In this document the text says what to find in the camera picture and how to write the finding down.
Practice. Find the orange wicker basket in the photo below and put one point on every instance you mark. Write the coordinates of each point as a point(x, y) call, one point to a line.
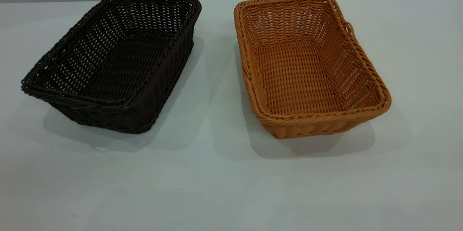
point(296, 79)

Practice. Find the black wicker basket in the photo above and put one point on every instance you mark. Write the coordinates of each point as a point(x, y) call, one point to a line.
point(119, 64)

